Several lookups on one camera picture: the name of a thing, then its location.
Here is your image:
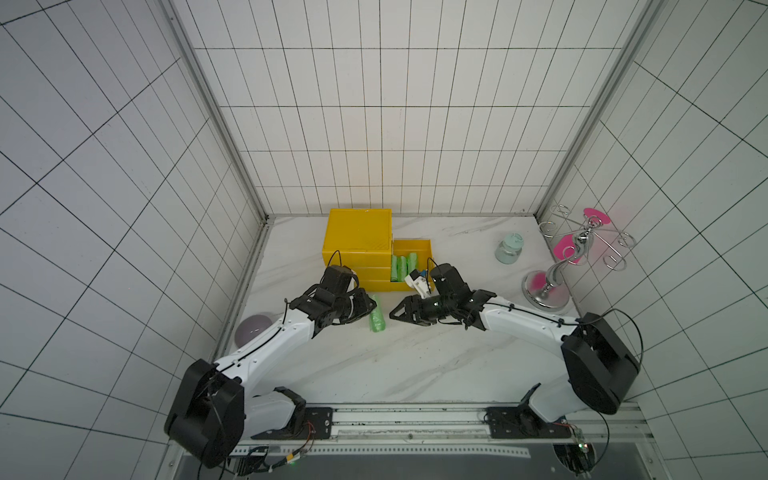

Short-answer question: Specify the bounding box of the pink cup on stand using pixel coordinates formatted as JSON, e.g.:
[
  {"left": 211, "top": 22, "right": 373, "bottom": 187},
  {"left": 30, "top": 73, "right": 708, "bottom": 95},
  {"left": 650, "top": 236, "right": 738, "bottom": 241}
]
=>
[{"left": 553, "top": 234, "right": 585, "bottom": 265}]

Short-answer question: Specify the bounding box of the green bag roll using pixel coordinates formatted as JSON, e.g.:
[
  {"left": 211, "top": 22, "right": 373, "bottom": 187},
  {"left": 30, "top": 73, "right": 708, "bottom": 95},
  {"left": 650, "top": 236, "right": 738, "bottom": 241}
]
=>
[
  {"left": 397, "top": 256, "right": 408, "bottom": 282},
  {"left": 407, "top": 252, "right": 418, "bottom": 273},
  {"left": 370, "top": 294, "right": 386, "bottom": 333},
  {"left": 389, "top": 255, "right": 399, "bottom": 282}
]

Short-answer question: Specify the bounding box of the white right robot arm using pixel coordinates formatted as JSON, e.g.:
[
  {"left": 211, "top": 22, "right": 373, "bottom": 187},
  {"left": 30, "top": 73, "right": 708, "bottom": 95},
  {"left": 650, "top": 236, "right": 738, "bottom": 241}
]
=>
[{"left": 389, "top": 263, "right": 641, "bottom": 423}]

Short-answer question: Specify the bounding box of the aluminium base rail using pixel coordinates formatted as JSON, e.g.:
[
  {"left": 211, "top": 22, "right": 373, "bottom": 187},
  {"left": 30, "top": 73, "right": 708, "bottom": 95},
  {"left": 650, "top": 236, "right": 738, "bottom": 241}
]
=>
[{"left": 235, "top": 403, "right": 653, "bottom": 455}]

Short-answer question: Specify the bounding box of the chrome cup holder stand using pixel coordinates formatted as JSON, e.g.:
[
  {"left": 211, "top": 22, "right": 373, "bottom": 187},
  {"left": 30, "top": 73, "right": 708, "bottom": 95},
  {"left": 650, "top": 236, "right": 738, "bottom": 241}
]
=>
[{"left": 522, "top": 204, "right": 637, "bottom": 312}]

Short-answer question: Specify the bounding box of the green glass jar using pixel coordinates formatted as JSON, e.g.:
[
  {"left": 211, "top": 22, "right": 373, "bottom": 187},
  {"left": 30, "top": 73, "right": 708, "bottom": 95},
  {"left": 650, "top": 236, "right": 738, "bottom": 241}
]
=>
[{"left": 494, "top": 233, "right": 524, "bottom": 265}]

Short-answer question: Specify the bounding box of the pink cup upper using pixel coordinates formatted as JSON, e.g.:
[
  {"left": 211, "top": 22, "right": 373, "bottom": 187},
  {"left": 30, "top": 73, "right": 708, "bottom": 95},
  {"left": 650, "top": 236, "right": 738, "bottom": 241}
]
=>
[{"left": 583, "top": 208, "right": 611, "bottom": 225}]

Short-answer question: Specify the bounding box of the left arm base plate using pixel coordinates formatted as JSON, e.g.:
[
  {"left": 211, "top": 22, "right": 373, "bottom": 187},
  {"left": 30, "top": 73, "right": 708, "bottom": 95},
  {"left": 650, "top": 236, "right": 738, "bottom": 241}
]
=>
[{"left": 251, "top": 407, "right": 334, "bottom": 440}]

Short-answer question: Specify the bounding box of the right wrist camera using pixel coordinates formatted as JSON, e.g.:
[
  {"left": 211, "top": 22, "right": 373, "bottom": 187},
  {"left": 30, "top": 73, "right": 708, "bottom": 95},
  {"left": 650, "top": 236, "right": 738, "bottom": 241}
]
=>
[{"left": 404, "top": 269, "right": 432, "bottom": 299}]

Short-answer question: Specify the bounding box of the yellow plastic drawer cabinet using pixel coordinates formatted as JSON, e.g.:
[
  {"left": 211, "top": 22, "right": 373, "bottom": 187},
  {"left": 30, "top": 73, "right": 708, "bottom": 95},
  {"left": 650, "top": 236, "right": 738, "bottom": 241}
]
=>
[{"left": 322, "top": 208, "right": 393, "bottom": 292}]

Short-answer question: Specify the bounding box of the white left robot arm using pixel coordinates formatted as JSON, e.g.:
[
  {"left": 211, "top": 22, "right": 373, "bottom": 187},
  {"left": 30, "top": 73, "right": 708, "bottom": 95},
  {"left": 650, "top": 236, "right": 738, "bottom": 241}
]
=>
[{"left": 164, "top": 265, "right": 377, "bottom": 468}]

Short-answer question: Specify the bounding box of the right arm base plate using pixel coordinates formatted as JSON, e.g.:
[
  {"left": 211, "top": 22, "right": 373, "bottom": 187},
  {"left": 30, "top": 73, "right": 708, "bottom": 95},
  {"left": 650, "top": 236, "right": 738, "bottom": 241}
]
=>
[{"left": 483, "top": 406, "right": 572, "bottom": 440}]

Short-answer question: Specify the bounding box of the yellow bottom drawer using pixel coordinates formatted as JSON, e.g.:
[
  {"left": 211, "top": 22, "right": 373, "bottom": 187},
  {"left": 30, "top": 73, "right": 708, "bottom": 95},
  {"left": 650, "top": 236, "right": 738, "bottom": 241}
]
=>
[{"left": 386, "top": 239, "right": 432, "bottom": 291}]

